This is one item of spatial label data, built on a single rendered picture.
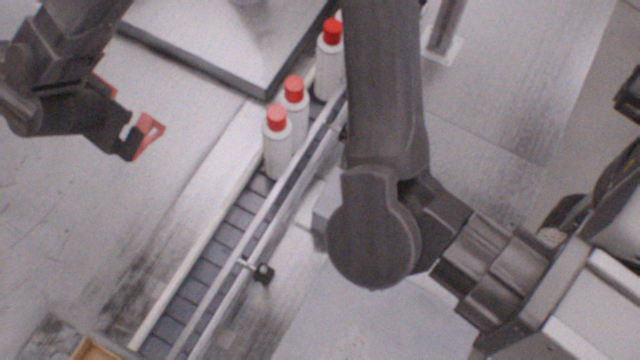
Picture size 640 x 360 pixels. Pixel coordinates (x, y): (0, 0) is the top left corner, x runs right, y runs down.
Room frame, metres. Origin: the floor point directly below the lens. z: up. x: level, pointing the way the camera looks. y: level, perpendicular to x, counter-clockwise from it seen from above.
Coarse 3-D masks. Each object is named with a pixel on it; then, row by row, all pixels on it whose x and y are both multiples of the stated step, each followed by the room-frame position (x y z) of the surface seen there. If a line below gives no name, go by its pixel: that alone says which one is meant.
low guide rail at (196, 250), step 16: (304, 80) 0.68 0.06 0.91; (256, 160) 0.49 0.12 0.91; (240, 176) 0.46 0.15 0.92; (224, 208) 0.39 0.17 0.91; (208, 240) 0.33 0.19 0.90; (192, 256) 0.30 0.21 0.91; (176, 272) 0.27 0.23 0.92; (176, 288) 0.24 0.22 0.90; (160, 304) 0.21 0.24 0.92; (144, 336) 0.15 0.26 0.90
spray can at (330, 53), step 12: (324, 24) 0.68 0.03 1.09; (336, 24) 0.68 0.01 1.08; (324, 36) 0.67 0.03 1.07; (336, 36) 0.67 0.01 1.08; (324, 48) 0.66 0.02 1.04; (336, 48) 0.66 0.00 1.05; (324, 60) 0.66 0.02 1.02; (336, 60) 0.66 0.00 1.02; (324, 72) 0.66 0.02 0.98; (336, 72) 0.66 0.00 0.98; (324, 84) 0.66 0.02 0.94; (336, 84) 0.66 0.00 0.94; (324, 96) 0.66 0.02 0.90
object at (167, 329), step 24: (312, 96) 0.67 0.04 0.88; (312, 120) 0.61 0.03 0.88; (312, 144) 0.56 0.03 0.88; (264, 168) 0.49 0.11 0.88; (240, 192) 0.44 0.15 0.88; (264, 192) 0.45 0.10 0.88; (288, 192) 0.45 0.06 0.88; (240, 216) 0.39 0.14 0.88; (216, 240) 0.34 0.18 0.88; (216, 264) 0.30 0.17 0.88; (192, 288) 0.25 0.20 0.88; (168, 312) 0.20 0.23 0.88; (192, 312) 0.21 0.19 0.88; (168, 336) 0.16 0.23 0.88; (192, 336) 0.17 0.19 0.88
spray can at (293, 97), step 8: (288, 80) 0.56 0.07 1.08; (296, 80) 0.56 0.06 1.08; (288, 88) 0.54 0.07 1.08; (296, 88) 0.55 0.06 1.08; (280, 96) 0.55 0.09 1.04; (288, 96) 0.54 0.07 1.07; (296, 96) 0.54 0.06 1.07; (304, 96) 0.56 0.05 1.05; (280, 104) 0.54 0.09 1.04; (288, 104) 0.54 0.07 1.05; (296, 104) 0.54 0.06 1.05; (304, 104) 0.54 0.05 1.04; (288, 112) 0.53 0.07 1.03; (296, 112) 0.53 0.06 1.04; (304, 112) 0.54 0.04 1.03; (296, 120) 0.53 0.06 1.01; (304, 120) 0.54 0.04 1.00; (296, 128) 0.53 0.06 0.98; (304, 128) 0.54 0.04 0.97; (296, 136) 0.53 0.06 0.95; (304, 136) 0.54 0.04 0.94; (296, 144) 0.53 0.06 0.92
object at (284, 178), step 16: (336, 96) 0.62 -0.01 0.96; (304, 144) 0.51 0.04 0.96; (288, 176) 0.45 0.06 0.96; (272, 192) 0.41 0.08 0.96; (256, 224) 0.35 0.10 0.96; (240, 240) 0.32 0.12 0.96; (224, 272) 0.26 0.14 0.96; (208, 304) 0.21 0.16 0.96; (192, 320) 0.18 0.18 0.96; (176, 352) 0.13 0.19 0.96
